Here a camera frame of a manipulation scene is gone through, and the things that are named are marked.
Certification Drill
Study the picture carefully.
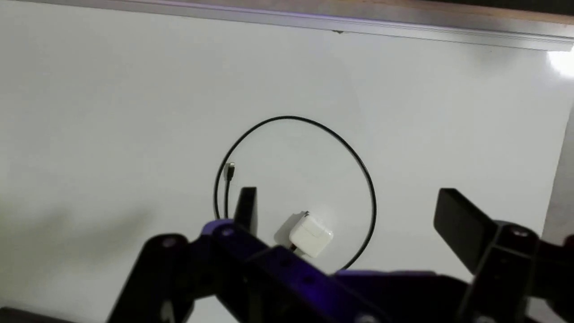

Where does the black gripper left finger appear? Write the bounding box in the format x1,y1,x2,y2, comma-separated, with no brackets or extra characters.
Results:
105,185,383,323

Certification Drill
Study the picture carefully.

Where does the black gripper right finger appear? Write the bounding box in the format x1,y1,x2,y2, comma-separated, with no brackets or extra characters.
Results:
432,187,574,323

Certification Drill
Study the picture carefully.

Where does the white charger adapter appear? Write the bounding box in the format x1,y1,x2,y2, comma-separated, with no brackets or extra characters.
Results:
286,208,335,260

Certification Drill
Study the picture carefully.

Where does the black charger cable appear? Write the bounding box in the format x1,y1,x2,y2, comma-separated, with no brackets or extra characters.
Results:
211,113,378,275

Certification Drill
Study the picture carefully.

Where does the large white board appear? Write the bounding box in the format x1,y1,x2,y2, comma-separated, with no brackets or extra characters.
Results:
0,0,574,323

